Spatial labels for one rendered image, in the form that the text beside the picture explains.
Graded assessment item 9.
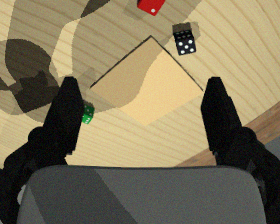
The red die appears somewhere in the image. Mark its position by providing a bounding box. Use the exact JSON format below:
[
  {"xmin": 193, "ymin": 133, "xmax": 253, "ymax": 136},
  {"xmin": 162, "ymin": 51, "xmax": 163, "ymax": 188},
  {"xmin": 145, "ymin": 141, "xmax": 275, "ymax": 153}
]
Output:
[{"xmin": 137, "ymin": 0, "xmax": 165, "ymax": 16}]

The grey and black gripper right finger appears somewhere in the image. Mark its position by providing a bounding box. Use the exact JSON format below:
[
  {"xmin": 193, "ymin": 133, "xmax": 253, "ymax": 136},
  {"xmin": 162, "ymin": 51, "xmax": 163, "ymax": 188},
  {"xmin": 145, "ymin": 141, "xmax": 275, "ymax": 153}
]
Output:
[{"xmin": 200, "ymin": 76, "xmax": 280, "ymax": 224}]

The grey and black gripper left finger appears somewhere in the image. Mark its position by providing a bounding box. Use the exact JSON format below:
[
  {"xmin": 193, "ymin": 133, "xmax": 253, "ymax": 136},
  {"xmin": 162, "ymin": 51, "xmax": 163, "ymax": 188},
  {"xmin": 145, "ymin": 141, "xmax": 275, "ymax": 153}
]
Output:
[{"xmin": 0, "ymin": 76, "xmax": 85, "ymax": 224}]

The dark green die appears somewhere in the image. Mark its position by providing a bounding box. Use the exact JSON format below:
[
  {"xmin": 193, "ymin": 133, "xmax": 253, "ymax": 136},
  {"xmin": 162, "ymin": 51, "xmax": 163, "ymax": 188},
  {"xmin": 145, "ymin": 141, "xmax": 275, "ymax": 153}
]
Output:
[{"xmin": 82, "ymin": 104, "xmax": 95, "ymax": 124}]

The black die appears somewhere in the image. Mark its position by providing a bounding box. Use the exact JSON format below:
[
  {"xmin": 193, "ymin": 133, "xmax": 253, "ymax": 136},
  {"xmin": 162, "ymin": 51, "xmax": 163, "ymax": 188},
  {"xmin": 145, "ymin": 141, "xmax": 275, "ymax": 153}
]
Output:
[{"xmin": 173, "ymin": 30, "xmax": 196, "ymax": 56}]

